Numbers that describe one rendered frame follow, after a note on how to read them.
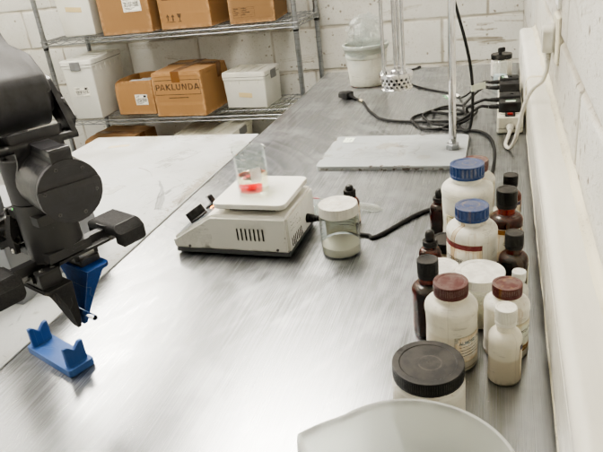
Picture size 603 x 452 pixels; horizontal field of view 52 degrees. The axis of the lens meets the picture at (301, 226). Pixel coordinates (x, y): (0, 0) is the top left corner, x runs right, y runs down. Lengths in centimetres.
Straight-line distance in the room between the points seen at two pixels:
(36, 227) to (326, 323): 36
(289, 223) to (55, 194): 44
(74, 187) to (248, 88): 273
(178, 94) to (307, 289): 255
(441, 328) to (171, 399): 30
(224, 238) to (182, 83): 238
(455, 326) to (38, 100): 46
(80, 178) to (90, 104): 305
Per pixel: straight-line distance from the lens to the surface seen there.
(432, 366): 59
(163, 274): 97
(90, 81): 358
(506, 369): 67
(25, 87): 63
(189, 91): 330
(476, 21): 331
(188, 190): 128
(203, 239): 98
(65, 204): 58
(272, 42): 352
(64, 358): 80
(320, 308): 82
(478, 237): 79
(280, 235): 92
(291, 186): 98
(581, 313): 62
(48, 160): 57
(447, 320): 66
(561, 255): 71
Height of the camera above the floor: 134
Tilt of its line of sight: 25 degrees down
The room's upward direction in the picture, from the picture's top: 7 degrees counter-clockwise
